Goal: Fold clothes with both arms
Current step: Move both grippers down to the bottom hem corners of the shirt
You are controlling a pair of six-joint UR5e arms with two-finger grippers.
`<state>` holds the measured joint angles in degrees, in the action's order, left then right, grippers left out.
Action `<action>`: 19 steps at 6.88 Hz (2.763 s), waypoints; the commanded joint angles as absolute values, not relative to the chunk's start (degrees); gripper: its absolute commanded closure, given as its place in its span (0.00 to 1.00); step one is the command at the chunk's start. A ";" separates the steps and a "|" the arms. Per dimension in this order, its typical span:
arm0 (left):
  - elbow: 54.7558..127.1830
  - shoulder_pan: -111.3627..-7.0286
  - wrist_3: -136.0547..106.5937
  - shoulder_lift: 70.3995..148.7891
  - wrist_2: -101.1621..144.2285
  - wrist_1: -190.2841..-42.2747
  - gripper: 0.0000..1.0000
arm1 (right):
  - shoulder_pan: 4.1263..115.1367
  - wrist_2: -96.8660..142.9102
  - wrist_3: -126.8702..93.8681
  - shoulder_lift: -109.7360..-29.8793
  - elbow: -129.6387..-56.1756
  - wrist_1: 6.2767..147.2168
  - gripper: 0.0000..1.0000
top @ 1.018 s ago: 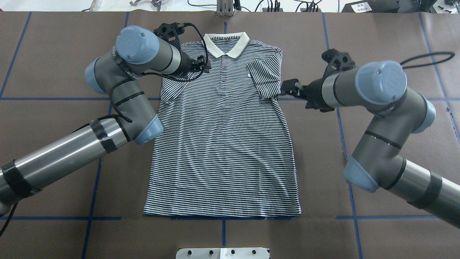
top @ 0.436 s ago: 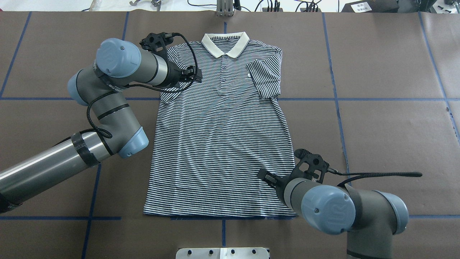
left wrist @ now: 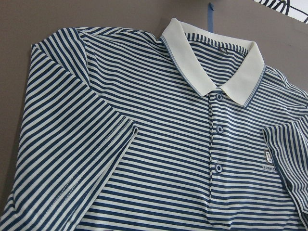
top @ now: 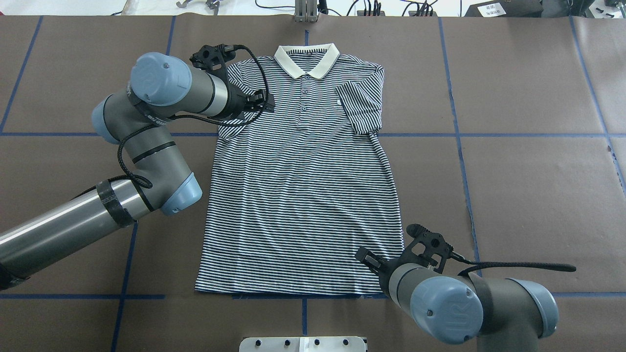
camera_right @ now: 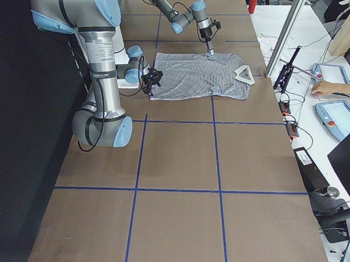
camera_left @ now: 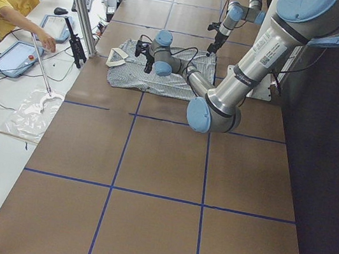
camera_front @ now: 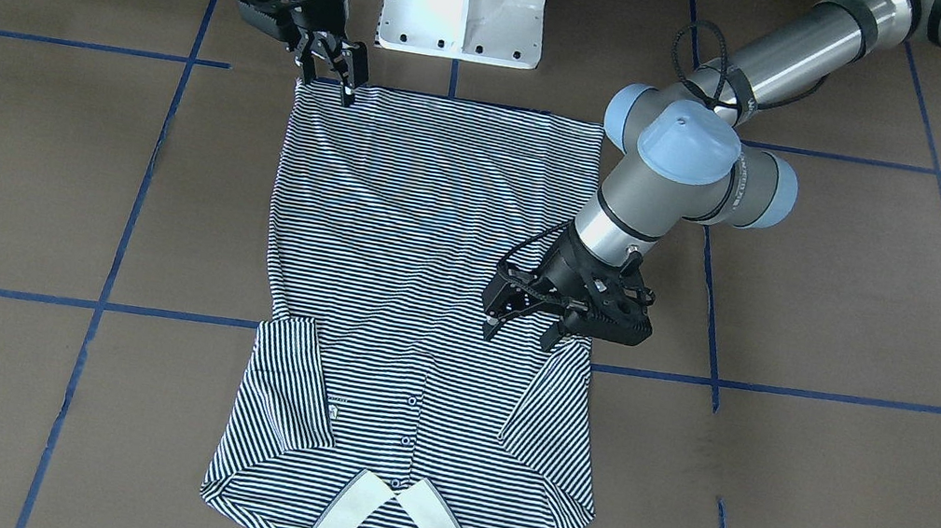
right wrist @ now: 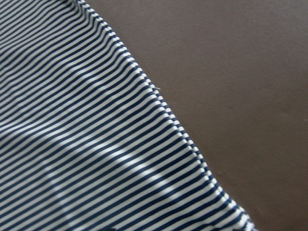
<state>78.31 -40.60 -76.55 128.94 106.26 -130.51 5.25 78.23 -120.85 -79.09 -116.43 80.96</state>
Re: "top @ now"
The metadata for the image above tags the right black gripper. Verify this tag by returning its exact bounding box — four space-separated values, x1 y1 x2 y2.
354 246 416 294

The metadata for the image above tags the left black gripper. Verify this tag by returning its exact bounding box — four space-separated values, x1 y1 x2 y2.
226 83 275 118

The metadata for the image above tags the striped polo shirt white collar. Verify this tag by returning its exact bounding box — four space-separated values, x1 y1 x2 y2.
194 43 404 295

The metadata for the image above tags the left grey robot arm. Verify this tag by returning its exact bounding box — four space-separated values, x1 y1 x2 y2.
0 44 274 290

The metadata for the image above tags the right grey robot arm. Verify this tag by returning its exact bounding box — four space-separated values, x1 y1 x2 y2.
355 247 559 352

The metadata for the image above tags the black box with label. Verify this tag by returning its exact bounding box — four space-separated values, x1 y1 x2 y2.
463 0 544 18

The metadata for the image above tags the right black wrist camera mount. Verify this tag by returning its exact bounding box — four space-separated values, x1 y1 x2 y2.
400 223 467 274

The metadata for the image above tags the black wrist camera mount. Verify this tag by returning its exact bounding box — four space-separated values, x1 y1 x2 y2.
189 44 236 82
400 223 467 274

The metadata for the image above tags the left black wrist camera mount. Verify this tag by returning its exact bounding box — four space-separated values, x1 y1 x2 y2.
189 44 236 82

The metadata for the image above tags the aluminium frame post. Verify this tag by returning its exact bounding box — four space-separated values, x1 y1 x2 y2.
294 0 319 23

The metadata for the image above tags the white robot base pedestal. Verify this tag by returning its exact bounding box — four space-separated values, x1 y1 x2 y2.
239 336 368 352

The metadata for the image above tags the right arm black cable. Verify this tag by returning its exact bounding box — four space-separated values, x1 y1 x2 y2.
450 252 577 277

